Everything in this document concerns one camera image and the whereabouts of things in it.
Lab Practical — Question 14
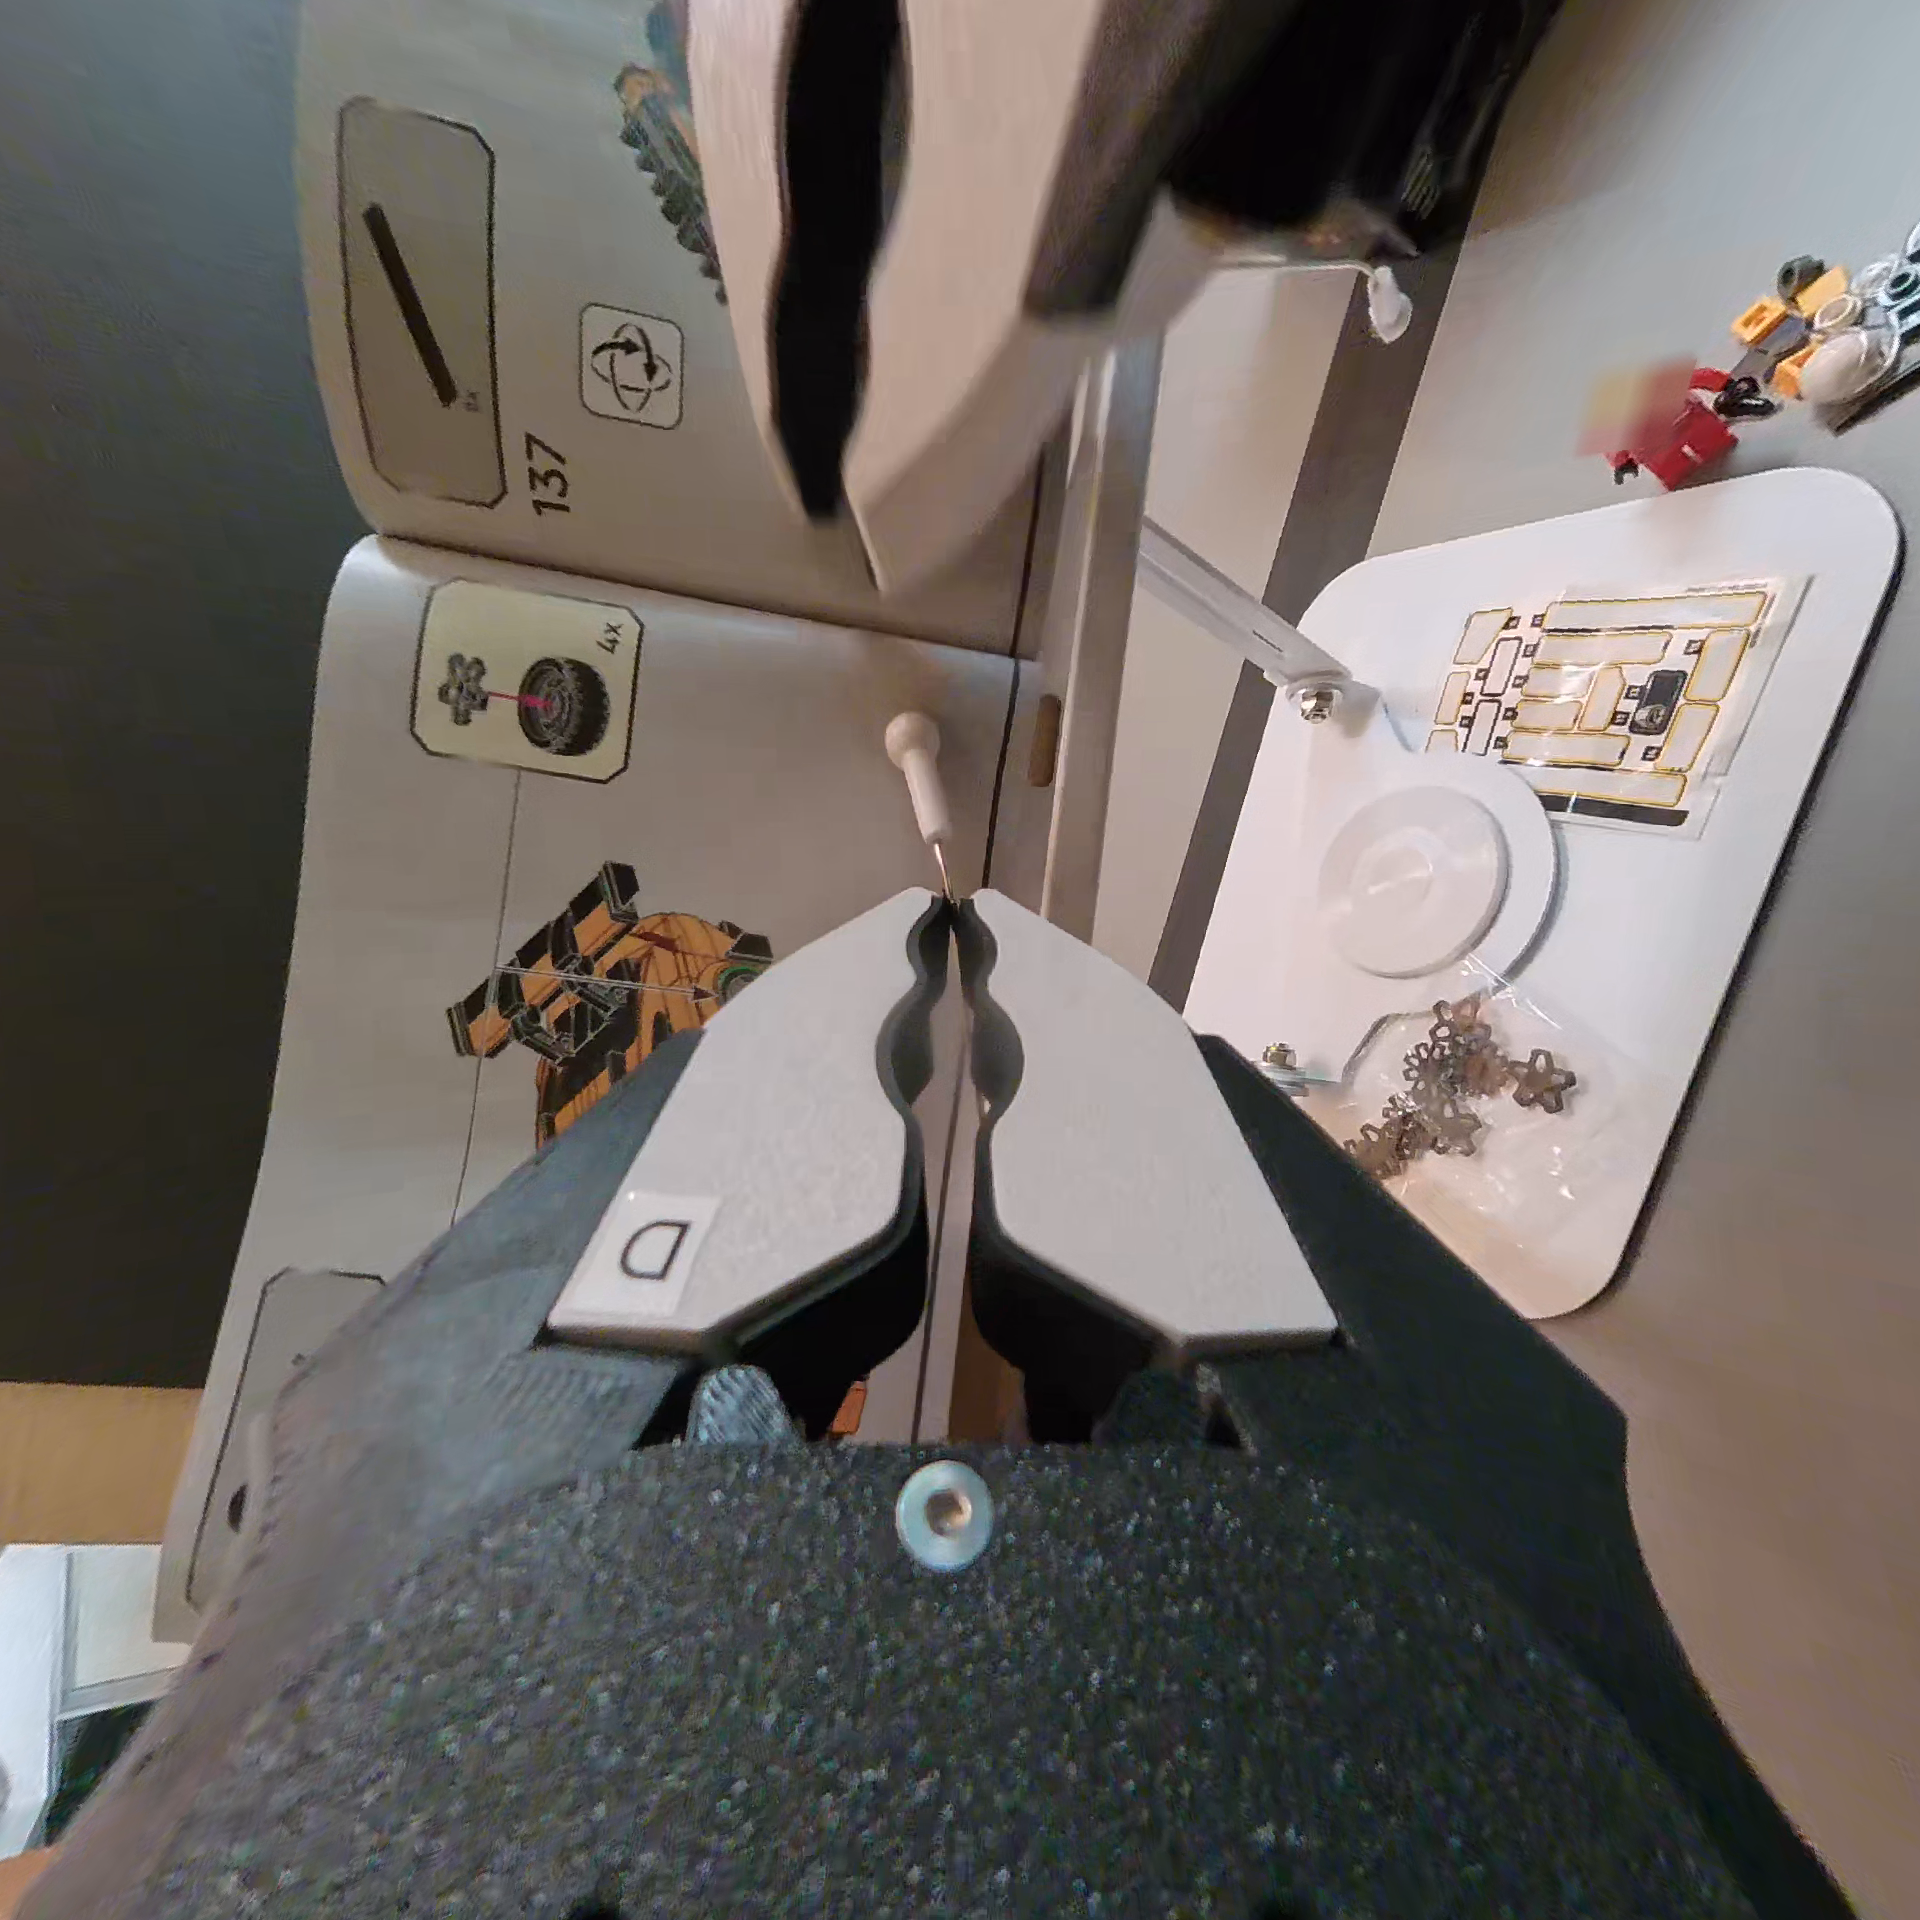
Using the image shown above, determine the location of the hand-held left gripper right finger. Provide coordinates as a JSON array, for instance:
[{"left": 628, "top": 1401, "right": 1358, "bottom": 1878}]
[{"left": 959, "top": 886, "right": 1341, "bottom": 1442}]

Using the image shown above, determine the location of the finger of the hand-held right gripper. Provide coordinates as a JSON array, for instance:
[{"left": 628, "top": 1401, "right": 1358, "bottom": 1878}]
[
  {"left": 836, "top": 0, "right": 1115, "bottom": 595},
  {"left": 689, "top": 0, "right": 913, "bottom": 521}
]

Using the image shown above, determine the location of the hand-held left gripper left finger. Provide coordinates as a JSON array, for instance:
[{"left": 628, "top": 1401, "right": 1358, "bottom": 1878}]
[{"left": 546, "top": 886, "right": 956, "bottom": 1427}]

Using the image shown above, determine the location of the lego instruction booklet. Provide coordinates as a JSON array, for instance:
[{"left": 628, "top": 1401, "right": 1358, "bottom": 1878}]
[{"left": 151, "top": 0, "right": 1057, "bottom": 1649}]

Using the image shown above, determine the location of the white book stand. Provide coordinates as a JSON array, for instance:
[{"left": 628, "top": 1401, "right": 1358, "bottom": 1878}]
[{"left": 883, "top": 256, "right": 1907, "bottom": 1325}]

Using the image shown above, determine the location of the plastic bag of lego parts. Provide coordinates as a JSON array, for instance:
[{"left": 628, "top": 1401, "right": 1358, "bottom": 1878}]
[{"left": 1339, "top": 957, "right": 1617, "bottom": 1204}]

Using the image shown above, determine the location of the red lego minifigure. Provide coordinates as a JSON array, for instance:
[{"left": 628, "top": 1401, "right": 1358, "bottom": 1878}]
[{"left": 1609, "top": 357, "right": 1743, "bottom": 492}]

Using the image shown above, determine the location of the lego sticker sheet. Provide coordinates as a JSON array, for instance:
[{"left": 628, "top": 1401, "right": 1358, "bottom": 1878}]
[{"left": 1421, "top": 574, "right": 1813, "bottom": 837}]

